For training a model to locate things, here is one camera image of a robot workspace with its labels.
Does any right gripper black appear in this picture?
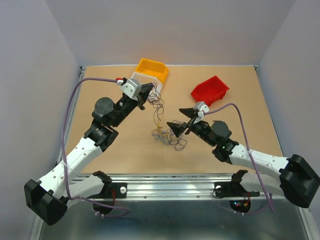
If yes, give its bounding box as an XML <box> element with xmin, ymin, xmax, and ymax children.
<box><xmin>165</xmin><ymin>107</ymin><xmax>216</xmax><ymax>147</ymax></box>

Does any thin wire bundle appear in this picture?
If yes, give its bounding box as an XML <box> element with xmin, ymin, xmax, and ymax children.
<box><xmin>141</xmin><ymin>83</ymin><xmax>188</xmax><ymax>152</ymax></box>

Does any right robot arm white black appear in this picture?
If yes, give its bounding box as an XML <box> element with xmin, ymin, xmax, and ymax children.
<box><xmin>167</xmin><ymin>107</ymin><xmax>320</xmax><ymax>208</ymax></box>

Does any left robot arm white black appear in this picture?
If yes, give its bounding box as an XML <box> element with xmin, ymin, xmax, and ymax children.
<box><xmin>24</xmin><ymin>79</ymin><xmax>154</xmax><ymax>226</ymax></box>

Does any white plastic bin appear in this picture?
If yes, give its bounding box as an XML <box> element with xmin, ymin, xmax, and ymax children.
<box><xmin>131</xmin><ymin>71</ymin><xmax>163</xmax><ymax>97</ymax></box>

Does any yellow plastic bin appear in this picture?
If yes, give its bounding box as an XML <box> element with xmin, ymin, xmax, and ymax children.
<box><xmin>135</xmin><ymin>58</ymin><xmax>169</xmax><ymax>84</ymax></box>

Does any red plastic bin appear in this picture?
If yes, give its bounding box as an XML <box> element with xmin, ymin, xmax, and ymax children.
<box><xmin>190</xmin><ymin>75</ymin><xmax>230</xmax><ymax>107</ymax></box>

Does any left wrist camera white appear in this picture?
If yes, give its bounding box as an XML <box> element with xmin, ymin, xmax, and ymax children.
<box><xmin>119</xmin><ymin>78</ymin><xmax>142</xmax><ymax>101</ymax></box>

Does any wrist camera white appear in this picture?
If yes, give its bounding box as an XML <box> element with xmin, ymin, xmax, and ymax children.
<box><xmin>191</xmin><ymin>101</ymin><xmax>209</xmax><ymax>125</ymax></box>
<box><xmin>119</xmin><ymin>78</ymin><xmax>142</xmax><ymax>101</ymax></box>

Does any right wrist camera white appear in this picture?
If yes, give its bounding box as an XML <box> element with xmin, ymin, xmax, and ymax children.
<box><xmin>191</xmin><ymin>101</ymin><xmax>209</xmax><ymax>125</ymax></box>

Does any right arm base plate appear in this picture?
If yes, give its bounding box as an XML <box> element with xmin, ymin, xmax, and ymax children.
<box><xmin>214</xmin><ymin>181</ymin><xmax>260</xmax><ymax>198</ymax></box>

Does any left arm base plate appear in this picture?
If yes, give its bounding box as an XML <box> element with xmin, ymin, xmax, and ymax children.
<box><xmin>91</xmin><ymin>182</ymin><xmax>128</xmax><ymax>199</ymax></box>

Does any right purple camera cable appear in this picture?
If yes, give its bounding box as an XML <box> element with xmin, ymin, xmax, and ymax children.
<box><xmin>203</xmin><ymin>102</ymin><xmax>276</xmax><ymax>216</ymax></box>

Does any purple camera cable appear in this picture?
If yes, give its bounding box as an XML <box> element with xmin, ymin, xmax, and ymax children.
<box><xmin>61</xmin><ymin>77</ymin><xmax>131</xmax><ymax>219</ymax></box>
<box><xmin>203</xmin><ymin>102</ymin><xmax>276</xmax><ymax>216</ymax></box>

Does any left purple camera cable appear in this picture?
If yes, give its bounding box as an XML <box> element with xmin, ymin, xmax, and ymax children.
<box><xmin>61</xmin><ymin>77</ymin><xmax>131</xmax><ymax>219</ymax></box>

